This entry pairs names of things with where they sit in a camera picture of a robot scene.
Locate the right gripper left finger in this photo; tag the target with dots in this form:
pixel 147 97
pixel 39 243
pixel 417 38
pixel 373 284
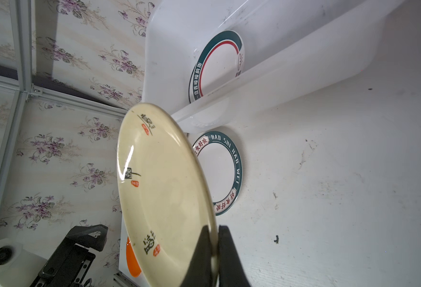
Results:
pixel 199 273

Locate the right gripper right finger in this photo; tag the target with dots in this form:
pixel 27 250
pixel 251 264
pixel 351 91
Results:
pixel 231 272

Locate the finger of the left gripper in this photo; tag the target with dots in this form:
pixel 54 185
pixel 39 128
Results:
pixel 70 262

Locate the yellow cream plate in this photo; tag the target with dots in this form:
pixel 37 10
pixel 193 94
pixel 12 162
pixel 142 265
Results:
pixel 164 198

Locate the white plastic bin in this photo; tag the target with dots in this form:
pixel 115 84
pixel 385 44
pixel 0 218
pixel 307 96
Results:
pixel 292 48

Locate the orange plate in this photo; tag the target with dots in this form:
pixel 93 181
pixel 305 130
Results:
pixel 132 264

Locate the white plate green lettered rim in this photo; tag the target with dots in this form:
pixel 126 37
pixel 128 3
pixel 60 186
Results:
pixel 221 162

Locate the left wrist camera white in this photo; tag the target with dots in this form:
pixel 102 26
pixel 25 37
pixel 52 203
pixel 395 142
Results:
pixel 18 267

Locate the aluminium frame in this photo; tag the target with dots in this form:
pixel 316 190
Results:
pixel 21 24

